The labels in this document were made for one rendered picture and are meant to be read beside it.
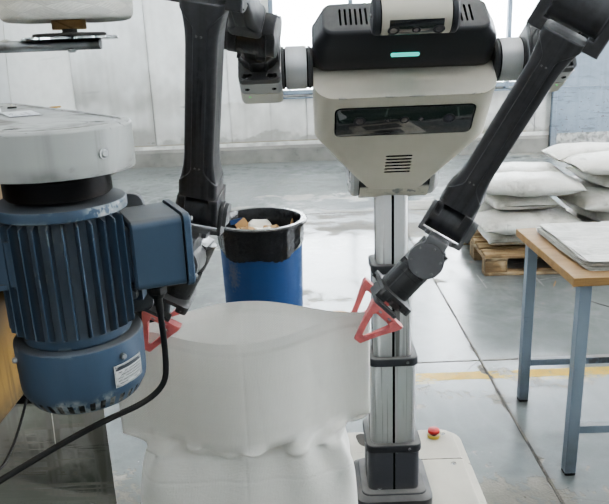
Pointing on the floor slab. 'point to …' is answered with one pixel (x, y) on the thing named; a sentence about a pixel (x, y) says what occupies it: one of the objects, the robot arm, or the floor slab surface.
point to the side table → (536, 244)
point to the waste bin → (264, 256)
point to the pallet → (479, 249)
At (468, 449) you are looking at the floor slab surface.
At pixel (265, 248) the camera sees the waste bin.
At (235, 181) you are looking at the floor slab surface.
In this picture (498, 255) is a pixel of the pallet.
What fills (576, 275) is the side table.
